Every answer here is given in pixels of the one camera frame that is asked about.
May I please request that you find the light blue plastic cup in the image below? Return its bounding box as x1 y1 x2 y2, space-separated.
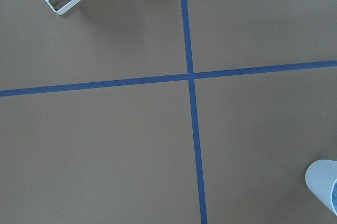
305 160 336 216

